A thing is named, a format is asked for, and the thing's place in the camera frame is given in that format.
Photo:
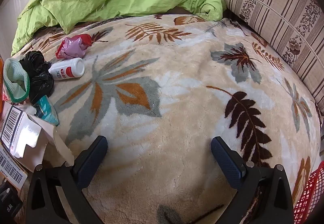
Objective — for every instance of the teal tissue packet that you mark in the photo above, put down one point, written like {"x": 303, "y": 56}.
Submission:
{"x": 45, "y": 110}

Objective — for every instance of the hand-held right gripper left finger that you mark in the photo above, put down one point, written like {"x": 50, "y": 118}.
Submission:
{"x": 92, "y": 158}

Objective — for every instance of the black plastic bag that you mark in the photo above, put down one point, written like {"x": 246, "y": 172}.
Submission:
{"x": 40, "y": 79}

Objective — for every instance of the red paper carton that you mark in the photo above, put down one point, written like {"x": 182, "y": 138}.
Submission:
{"x": 27, "y": 130}

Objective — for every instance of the leaf print blanket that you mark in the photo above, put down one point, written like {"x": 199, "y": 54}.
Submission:
{"x": 177, "y": 125}

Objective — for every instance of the pink and red plastic bag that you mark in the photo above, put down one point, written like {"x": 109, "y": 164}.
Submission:
{"x": 73, "y": 47}

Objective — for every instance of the striped floral cushion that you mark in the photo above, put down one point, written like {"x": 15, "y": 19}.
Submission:
{"x": 273, "y": 6}

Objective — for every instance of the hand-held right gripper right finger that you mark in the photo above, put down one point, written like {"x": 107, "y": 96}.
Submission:
{"x": 225, "y": 160}

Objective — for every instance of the green white knitted cloth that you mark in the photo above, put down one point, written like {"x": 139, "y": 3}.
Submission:
{"x": 12, "y": 74}

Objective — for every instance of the white spray bottle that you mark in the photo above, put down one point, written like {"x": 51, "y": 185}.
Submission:
{"x": 68, "y": 68}

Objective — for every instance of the red plastic basket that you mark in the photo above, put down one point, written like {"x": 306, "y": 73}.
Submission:
{"x": 311, "y": 196}

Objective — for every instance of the package with barcode label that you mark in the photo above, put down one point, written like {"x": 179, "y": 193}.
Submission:
{"x": 11, "y": 171}

